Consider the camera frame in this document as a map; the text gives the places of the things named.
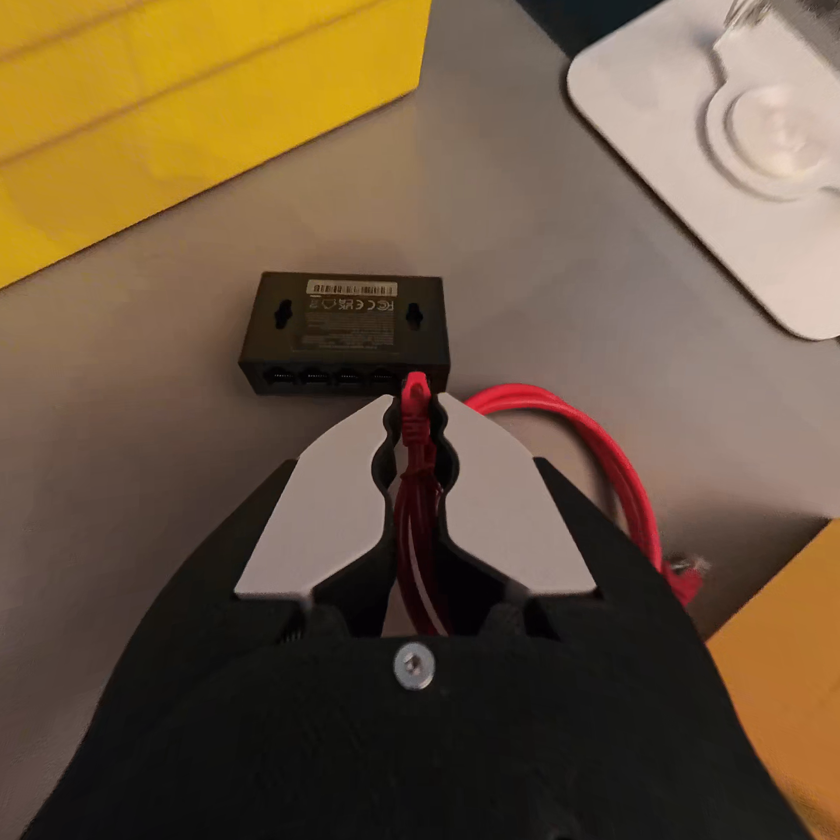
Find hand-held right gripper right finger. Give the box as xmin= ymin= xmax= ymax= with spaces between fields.
xmin=430 ymin=392 xmax=598 ymax=636

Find red ethernet cable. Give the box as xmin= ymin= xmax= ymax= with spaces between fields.
xmin=392 ymin=371 xmax=711 ymax=637

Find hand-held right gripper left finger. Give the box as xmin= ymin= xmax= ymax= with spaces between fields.
xmin=234 ymin=394 xmax=401 ymax=636

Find white stand base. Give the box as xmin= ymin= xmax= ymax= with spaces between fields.
xmin=566 ymin=0 xmax=840 ymax=342

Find yellow plastic bin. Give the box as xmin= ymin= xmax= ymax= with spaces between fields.
xmin=705 ymin=518 xmax=840 ymax=840
xmin=0 ymin=0 xmax=434 ymax=290

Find black ethernet switch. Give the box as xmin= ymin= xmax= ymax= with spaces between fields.
xmin=238 ymin=271 xmax=452 ymax=398

